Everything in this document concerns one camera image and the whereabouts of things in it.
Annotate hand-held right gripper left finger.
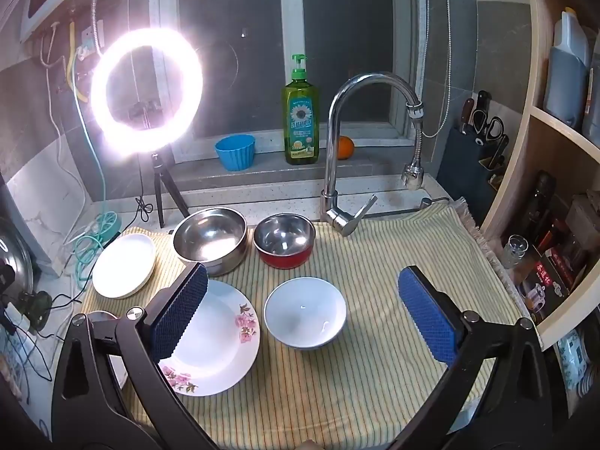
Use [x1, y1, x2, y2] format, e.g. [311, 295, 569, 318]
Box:
[51, 262, 221, 450]

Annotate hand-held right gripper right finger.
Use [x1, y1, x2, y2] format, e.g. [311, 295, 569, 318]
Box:
[391, 265, 563, 450]

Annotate floral white plate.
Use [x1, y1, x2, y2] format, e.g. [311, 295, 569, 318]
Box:
[157, 279, 261, 397]

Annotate plain white plate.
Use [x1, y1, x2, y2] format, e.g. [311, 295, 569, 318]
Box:
[92, 233, 157, 299]

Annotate large steel bowl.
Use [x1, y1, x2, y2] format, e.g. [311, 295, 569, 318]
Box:
[172, 207, 249, 276]

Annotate white ceramic bowl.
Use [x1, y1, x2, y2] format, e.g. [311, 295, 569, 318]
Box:
[263, 277, 348, 350]

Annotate red steel bowl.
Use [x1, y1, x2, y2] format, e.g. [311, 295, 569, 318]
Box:
[253, 213, 316, 270]

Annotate yellow striped cloth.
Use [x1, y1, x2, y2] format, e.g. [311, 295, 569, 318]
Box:
[77, 197, 540, 450]

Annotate small clear glass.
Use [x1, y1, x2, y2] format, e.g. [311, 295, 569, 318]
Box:
[501, 234, 530, 268]

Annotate red black box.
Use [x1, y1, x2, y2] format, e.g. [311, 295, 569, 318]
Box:
[520, 248, 587, 324]

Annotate black tripod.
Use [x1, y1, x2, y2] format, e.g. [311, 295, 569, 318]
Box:
[149, 150, 191, 229]

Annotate dark knife block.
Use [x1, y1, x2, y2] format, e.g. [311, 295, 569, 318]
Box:
[436, 124, 509, 202]

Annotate dark glass bottle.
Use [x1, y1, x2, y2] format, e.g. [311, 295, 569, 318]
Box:
[520, 171, 557, 245]

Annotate blue ribbed cup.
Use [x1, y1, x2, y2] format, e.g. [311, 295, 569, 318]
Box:
[214, 134, 257, 172]

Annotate glass pot lid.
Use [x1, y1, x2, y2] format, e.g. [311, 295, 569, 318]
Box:
[0, 218, 36, 310]

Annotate chrome faucet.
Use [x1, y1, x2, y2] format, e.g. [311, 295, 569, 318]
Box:
[321, 73, 425, 237]

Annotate wooden shelf unit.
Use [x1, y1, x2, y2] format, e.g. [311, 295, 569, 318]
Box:
[478, 0, 600, 352]

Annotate green dish soap bottle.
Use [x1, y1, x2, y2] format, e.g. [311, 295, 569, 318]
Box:
[281, 54, 322, 166]

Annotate large dark liquid bottle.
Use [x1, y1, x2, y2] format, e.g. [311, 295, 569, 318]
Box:
[544, 7, 591, 127]

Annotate black ring light cable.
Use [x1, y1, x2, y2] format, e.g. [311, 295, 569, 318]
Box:
[135, 150, 155, 222]

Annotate green cable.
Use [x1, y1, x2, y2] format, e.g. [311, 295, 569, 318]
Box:
[70, 51, 123, 287]

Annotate black handled scissors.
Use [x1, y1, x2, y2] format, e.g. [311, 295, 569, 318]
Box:
[471, 108, 506, 145]

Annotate brown handled knife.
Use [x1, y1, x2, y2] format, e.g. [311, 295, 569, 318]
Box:
[459, 98, 475, 134]

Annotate white ring light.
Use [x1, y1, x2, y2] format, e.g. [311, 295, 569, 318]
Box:
[90, 28, 203, 155]

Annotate white cable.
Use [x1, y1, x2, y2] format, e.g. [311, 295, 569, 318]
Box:
[40, 33, 95, 249]

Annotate yellow gas hose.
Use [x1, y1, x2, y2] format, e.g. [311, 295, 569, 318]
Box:
[67, 21, 90, 104]

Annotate bead cord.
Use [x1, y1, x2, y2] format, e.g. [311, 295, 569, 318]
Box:
[419, 0, 455, 139]

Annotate wall socket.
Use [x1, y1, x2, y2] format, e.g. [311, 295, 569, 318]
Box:
[77, 19, 106, 59]

